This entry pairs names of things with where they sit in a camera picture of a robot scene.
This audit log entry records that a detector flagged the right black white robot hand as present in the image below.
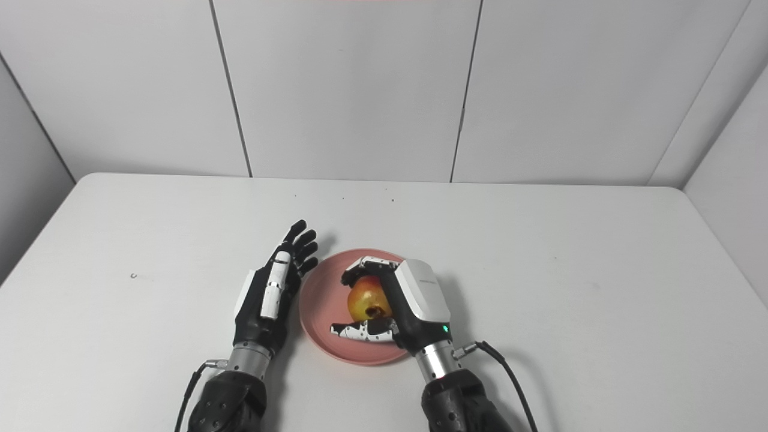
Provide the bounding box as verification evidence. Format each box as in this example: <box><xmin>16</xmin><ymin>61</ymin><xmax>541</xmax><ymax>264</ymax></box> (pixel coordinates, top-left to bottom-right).
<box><xmin>331</xmin><ymin>256</ymin><xmax>452</xmax><ymax>356</ymax></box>

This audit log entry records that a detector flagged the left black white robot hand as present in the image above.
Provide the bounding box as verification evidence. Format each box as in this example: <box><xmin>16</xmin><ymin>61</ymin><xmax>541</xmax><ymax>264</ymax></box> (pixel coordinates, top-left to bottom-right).
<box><xmin>233</xmin><ymin>220</ymin><xmax>319</xmax><ymax>356</ymax></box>

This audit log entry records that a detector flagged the red yellow apple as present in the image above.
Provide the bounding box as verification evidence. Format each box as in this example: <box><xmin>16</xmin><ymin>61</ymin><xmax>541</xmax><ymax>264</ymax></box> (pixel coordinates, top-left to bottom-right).
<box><xmin>347</xmin><ymin>275</ymin><xmax>394</xmax><ymax>323</ymax></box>

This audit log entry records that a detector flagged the pink round plate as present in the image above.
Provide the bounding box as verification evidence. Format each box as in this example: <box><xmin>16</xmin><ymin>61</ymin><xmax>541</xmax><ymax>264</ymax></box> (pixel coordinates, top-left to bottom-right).
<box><xmin>299</xmin><ymin>248</ymin><xmax>421</xmax><ymax>366</ymax></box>

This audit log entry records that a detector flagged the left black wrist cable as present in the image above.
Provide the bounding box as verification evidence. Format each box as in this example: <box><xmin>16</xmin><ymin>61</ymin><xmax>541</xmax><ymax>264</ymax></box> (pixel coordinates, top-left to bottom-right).
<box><xmin>174</xmin><ymin>359</ymin><xmax>229</xmax><ymax>432</ymax></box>

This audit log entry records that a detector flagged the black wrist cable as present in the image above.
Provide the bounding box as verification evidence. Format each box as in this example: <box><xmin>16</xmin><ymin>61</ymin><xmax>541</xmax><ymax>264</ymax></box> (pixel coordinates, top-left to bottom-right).
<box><xmin>174</xmin><ymin>359</ymin><xmax>229</xmax><ymax>432</ymax></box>
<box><xmin>453</xmin><ymin>340</ymin><xmax>539</xmax><ymax>432</ymax></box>

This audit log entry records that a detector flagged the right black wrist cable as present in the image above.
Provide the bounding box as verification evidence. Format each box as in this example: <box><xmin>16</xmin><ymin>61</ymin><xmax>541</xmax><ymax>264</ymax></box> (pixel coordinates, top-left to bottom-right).
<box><xmin>453</xmin><ymin>340</ymin><xmax>539</xmax><ymax>432</ymax></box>

